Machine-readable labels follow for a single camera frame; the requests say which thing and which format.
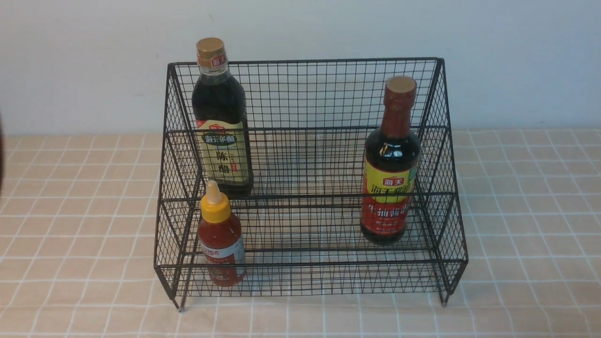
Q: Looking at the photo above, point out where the soy sauce bottle red label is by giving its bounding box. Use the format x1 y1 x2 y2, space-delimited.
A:
360 76 421 246

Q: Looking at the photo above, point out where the red ketchup squeeze bottle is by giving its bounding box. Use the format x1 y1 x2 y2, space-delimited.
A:
197 180 247 287

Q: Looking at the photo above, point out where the black wire mesh rack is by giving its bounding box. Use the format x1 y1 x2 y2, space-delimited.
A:
153 57 469 310

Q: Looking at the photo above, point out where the dark vinegar bottle yellow label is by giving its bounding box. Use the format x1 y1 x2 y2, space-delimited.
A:
191 37 254 199

